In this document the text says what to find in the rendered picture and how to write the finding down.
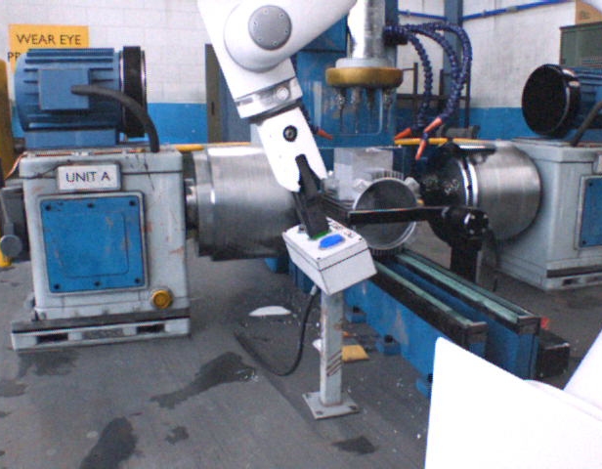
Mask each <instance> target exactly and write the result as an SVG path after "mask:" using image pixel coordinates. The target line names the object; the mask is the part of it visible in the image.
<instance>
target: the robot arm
mask: <svg viewBox="0 0 602 469"><path fill-rule="evenodd" d="M575 1H581V2H583V3H586V4H588V5H590V6H592V7H594V8H595V9H597V10H598V11H600V12H601V13H602V0H575ZM358 2H359V0H197V6H198V8H199V11H200V13H201V16H202V19H203V21H204V24H205V26H206V29H207V32H208V34H209V37H210V39H211V42H212V45H213V47H214V50H215V52H216V55H217V57H218V60H219V63H220V65H221V68H222V69H223V72H224V75H225V77H226V80H227V82H228V85H229V88H230V90H231V93H232V95H233V98H234V100H235V103H236V107H237V110H238V112H239V115H240V117H241V118H244V117H247V116H249V117H250V118H249V119H247V120H246V123H247V125H251V124H255V123H256V126H257V129H258V132H259V136H260V138H261V141H262V144H263V147H264V149H265V152H266V155H267V157H268V159H269V162H270V164H271V167H272V169H273V172H274V174H275V176H276V178H277V180H278V182H279V183H280V184H281V185H282V186H284V187H285V188H287V189H289V191H290V194H291V196H292V199H293V201H294V204H295V206H296V207H297V208H298V209H296V210H297V213H298V215H299V218H300V221H301V223H302V226H303V228H304V231H305V234H306V235H308V236H309V237H313V236H315V235H318V234H320V233H323V232H325V231H327V230H329V223H328V221H327V219H326V216H325V213H324V210H323V206H322V203H321V200H320V197H319V192H318V189H317V187H316V184H315V181H314V178H316V179H319V180H321V181H325V180H326V178H327V172H326V170H325V167H324V165H323V161H322V158H321V156H320V153H319V151H318V148H317V146H316V143H315V141H314V138H313V136H312V134H311V131H310V129H309V127H308V125H307V122H306V120H305V118H304V116H303V114H302V112H301V111H300V109H299V107H300V106H302V102H301V101H296V100H295V99H297V98H299V97H301V96H302V95H303V94H302V91H301V89H300V86H299V83H298V80H297V77H295V76H296V75H295V72H294V69H293V66H292V63H291V61H290V58H289V57H291V56H292V55H293V54H295V53H296V52H298V51H299V50H300V49H302V48H303V47H305V46H306V45H307V44H309V43H310V42H311V41H313V40H314V39H315V38H317V37H318V36H319V35H321V34H322V33H323V32H325V31H326V30H327V29H328V28H330V27H331V26H332V25H334V24H335V23H336V22H338V21H339V20H340V19H342V18H343V17H344V16H345V15H346V14H348V13H349V12H350V11H351V10H352V9H353V8H354V7H355V6H356V5H357V3H358ZM299 207H300V208H299ZM523 381H525V382H527V383H529V384H531V385H533V386H535V387H537V388H539V389H541V390H542V391H544V392H545V393H547V394H549V395H551V396H553V397H555V398H557V399H559V400H561V401H563V402H565V403H567V404H568V405H571V406H573V407H575V408H577V409H579V410H581V411H583V412H585V413H587V414H589V415H591V416H592V417H594V418H596V419H598V420H600V421H602V331H601V333H600V334H599V336H598V338H597V339H596V341H595V342H594V344H593V345H592V347H591V348H590V350H589V352H588V353H587V355H586V356H585V358H584V359H583V361H582V362H581V364H580V366H579V368H578V369H577V371H576V372H575V374H574V375H573V377H572V378H571V380H570V381H569V383H568V384H567V386H566V387H565V389H564V390H563V391H561V390H559V389H556V388H554V387H551V386H549V385H546V384H543V383H540V382H537V381H533V380H523Z"/></svg>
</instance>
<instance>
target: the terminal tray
mask: <svg viewBox="0 0 602 469"><path fill-rule="evenodd" d="M392 166H393V152H392V151H389V150H387V151H384V150H383V149H334V173H335V174H336V178H337V179H339V180H340V179H341V180H343V181H344V180H345V182H346V181H347V182H349V183H350V182H353V181H354V180H356V179H357V175H358V171H361V170H362V169H364V170H365V168H367V169H368V167H369V168H372V167H374V168H376V167H377V168H383V169H388V170H392Z"/></svg>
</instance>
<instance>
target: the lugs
mask: <svg viewBox="0 0 602 469"><path fill-rule="evenodd" d="M326 179H336V174H335V173H334V172H333V171H328V173H327V178H326ZM404 183H406V184H407V185H408V186H409V187H410V188H411V190H412V191H413V192H414V191H415V190H416V189H417V188H418V186H419V184H418V183H417V182H416V181H415V180H414V179H413V178H410V177H408V178H407V179H406V180H405V181H404ZM366 187H367V185H366V184H365V183H364V182H363V181H362V180H360V179H357V180H356V182H355V183H354V184H353V185H352V186H351V189H352V190H353V191H354V192H355V193H358V194H360V193H361V192H362V191H363V190H364V189H365V188H366ZM415 241H416V238H415V237H414V236H413V234H411V235H410V236H409V237H408V239H407V240H405V242H404V244H405V245H406V246H408V247H410V246H411V245H412V244H413V243H414V242H415Z"/></svg>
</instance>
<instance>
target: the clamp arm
mask: <svg viewBox="0 0 602 469"><path fill-rule="evenodd" d="M450 206H451V205H442V206H422V207H404V208H384V209H366V210H347V211H345V224H346V225H347V226H360V225H376V224H392V223H407V222H424V221H440V220H445V216H446V215H445V214H444V212H445V213H446V212H447V210H446V209H449V207H450Z"/></svg>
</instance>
